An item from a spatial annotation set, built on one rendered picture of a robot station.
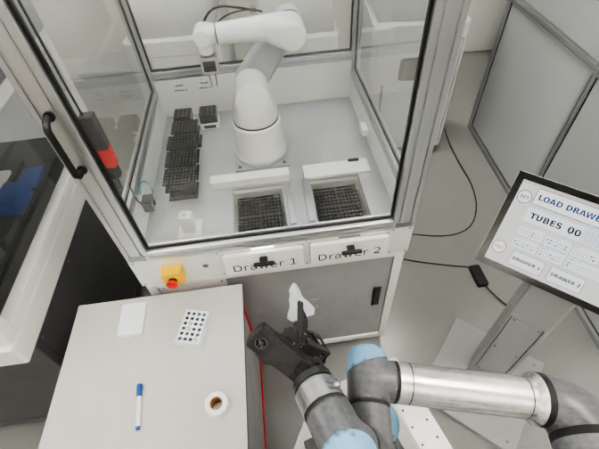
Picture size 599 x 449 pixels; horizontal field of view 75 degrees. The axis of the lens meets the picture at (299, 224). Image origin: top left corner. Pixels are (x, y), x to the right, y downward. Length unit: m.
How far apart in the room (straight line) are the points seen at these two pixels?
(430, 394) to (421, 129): 0.70
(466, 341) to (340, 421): 1.73
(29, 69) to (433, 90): 0.94
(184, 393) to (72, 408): 0.35
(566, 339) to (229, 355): 1.82
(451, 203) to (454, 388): 2.26
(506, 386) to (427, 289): 1.65
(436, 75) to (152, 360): 1.23
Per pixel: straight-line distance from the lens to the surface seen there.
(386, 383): 0.76
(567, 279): 1.41
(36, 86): 1.09
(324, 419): 0.64
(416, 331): 2.30
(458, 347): 2.28
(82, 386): 1.54
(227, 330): 1.44
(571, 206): 1.39
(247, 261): 1.42
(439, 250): 2.65
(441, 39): 1.05
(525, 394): 0.86
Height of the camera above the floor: 2.02
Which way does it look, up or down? 48 degrees down
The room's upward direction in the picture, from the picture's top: 5 degrees counter-clockwise
